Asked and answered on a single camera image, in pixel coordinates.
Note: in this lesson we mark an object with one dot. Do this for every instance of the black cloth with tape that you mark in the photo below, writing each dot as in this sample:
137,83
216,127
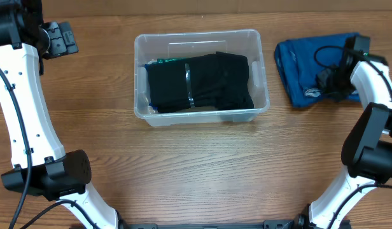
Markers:
185,83

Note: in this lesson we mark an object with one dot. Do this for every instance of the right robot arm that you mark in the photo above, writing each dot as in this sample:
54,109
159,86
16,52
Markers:
367,151

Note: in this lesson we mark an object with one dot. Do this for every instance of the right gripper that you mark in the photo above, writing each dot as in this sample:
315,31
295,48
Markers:
335,96

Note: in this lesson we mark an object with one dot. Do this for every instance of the clear plastic storage bin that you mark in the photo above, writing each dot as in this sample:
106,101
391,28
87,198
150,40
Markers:
148,48

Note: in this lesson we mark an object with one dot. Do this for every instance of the blue denim jeans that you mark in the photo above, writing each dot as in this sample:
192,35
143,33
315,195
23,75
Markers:
298,69

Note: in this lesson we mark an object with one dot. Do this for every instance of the small black garment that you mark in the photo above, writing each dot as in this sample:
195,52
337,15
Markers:
234,94

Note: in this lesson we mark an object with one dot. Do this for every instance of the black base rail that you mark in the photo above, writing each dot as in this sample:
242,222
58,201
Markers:
267,224

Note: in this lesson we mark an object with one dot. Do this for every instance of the blue green sequin fabric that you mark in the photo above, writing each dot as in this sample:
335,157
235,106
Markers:
159,61

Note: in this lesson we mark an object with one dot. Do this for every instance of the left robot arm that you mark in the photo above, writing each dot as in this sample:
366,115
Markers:
40,164

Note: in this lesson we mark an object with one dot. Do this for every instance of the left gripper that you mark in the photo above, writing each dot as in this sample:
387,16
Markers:
62,39

